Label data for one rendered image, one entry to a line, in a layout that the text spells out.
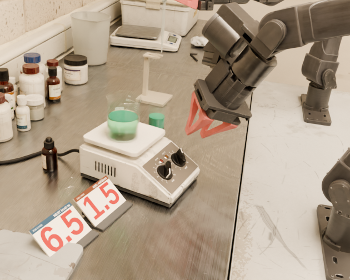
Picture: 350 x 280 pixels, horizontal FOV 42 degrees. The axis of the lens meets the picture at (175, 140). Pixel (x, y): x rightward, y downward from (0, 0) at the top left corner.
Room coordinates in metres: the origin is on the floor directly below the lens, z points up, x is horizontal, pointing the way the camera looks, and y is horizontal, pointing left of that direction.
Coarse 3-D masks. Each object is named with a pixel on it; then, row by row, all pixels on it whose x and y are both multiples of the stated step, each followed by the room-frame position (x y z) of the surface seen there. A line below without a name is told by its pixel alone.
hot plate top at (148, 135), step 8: (96, 128) 0.79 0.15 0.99; (104, 128) 0.79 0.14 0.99; (144, 128) 0.81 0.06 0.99; (152, 128) 0.81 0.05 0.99; (160, 128) 0.82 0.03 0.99; (88, 136) 0.76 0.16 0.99; (96, 136) 0.76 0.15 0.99; (104, 136) 0.76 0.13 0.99; (144, 136) 0.78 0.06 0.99; (152, 136) 0.78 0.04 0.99; (160, 136) 0.79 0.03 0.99; (96, 144) 0.74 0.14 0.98; (104, 144) 0.73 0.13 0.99; (112, 144) 0.73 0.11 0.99; (120, 144) 0.73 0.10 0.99; (128, 144) 0.74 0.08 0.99; (136, 144) 0.74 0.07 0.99; (144, 144) 0.74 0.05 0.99; (152, 144) 0.76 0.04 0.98; (120, 152) 0.72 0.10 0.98; (128, 152) 0.71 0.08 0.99; (136, 152) 0.71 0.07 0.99
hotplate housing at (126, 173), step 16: (160, 144) 0.78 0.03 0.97; (80, 160) 0.75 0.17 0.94; (96, 160) 0.73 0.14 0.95; (112, 160) 0.72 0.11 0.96; (128, 160) 0.71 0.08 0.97; (144, 160) 0.72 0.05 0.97; (192, 160) 0.79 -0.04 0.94; (96, 176) 0.73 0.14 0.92; (112, 176) 0.72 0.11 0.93; (128, 176) 0.70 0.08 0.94; (144, 176) 0.69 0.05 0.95; (192, 176) 0.75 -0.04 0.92; (128, 192) 0.71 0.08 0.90; (144, 192) 0.69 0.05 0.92; (160, 192) 0.68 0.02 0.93; (176, 192) 0.69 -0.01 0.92
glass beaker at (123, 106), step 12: (108, 96) 0.77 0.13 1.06; (120, 96) 0.80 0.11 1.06; (132, 96) 0.79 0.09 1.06; (108, 108) 0.75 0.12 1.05; (120, 108) 0.74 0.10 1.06; (132, 108) 0.75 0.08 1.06; (108, 120) 0.75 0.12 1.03; (120, 120) 0.74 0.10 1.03; (132, 120) 0.75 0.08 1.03; (108, 132) 0.75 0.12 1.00; (120, 132) 0.74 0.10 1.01; (132, 132) 0.75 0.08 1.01
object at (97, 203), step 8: (104, 184) 0.68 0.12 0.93; (96, 192) 0.66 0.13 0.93; (104, 192) 0.67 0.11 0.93; (112, 192) 0.68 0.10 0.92; (80, 200) 0.62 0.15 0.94; (88, 200) 0.63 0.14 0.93; (96, 200) 0.64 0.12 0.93; (104, 200) 0.65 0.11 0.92; (112, 200) 0.66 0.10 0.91; (120, 200) 0.67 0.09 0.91; (88, 208) 0.62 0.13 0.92; (96, 208) 0.63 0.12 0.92; (104, 208) 0.64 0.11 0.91; (96, 216) 0.62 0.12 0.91
